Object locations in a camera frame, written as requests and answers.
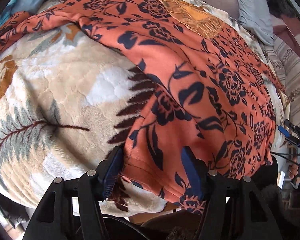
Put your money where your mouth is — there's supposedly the light blue pillow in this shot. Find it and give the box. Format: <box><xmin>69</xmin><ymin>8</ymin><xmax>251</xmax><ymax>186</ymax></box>
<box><xmin>238</xmin><ymin>0</ymin><xmax>274</xmax><ymax>46</ymax></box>

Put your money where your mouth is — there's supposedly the pink patchwork blanket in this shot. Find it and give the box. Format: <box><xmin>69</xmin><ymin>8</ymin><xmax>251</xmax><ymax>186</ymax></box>
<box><xmin>271</xmin><ymin>14</ymin><xmax>300</xmax><ymax>57</ymax></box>

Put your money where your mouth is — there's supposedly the striped floral quilt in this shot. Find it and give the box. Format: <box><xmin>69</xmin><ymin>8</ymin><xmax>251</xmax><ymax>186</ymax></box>
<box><xmin>264</xmin><ymin>35</ymin><xmax>300</xmax><ymax>126</ymax></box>

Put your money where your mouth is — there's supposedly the orange floral blouse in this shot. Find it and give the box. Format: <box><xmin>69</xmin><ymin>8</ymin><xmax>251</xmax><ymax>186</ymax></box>
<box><xmin>0</xmin><ymin>0</ymin><xmax>286</xmax><ymax>214</ymax></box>

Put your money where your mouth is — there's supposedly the person right hand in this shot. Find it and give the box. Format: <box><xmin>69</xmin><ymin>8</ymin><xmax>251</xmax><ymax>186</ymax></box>
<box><xmin>288</xmin><ymin>154</ymin><xmax>300</xmax><ymax>192</ymax></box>

